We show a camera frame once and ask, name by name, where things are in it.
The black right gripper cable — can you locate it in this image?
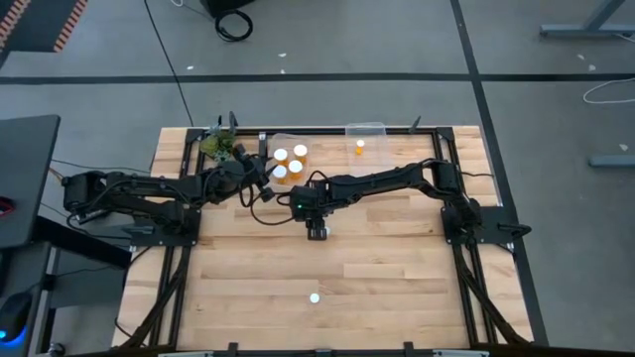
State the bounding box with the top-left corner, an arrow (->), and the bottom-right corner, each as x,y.
304,169 -> 332,188

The black orange striped mat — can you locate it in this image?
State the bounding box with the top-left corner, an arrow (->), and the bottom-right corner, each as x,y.
0,0 -> 88,54

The white floor cable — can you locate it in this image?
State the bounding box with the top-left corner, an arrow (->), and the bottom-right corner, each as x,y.
582,76 -> 635,105

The black table frame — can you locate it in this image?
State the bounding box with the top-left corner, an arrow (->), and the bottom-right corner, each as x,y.
118,126 -> 535,357

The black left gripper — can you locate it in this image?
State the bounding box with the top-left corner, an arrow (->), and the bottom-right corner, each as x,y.
211,143 -> 278,202

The clear plastic bin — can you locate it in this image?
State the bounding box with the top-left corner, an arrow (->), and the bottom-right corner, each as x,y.
267,132 -> 313,185
344,121 -> 389,175

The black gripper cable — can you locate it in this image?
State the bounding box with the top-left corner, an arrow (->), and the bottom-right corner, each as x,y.
304,169 -> 332,188
239,170 -> 300,227

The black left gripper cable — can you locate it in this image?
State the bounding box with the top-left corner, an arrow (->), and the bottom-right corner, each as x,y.
239,170 -> 300,227

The black power adapter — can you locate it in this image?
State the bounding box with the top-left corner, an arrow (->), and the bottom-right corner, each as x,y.
73,206 -> 111,224

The black computer mouse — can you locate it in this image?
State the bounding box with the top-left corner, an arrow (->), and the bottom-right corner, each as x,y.
0,291 -> 34,343

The green succulent plant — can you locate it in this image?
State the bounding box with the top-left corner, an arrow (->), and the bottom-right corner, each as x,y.
199,126 -> 238,163

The black desk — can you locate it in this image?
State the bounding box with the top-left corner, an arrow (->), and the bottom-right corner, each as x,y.
0,114 -> 62,249

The gray table leg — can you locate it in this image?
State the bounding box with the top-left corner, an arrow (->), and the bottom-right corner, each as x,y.
539,0 -> 635,40
588,154 -> 635,168

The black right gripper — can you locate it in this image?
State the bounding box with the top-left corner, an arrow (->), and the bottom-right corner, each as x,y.
289,179 -> 335,242

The coiled black cable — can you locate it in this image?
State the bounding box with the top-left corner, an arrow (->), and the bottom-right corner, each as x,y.
213,9 -> 253,44

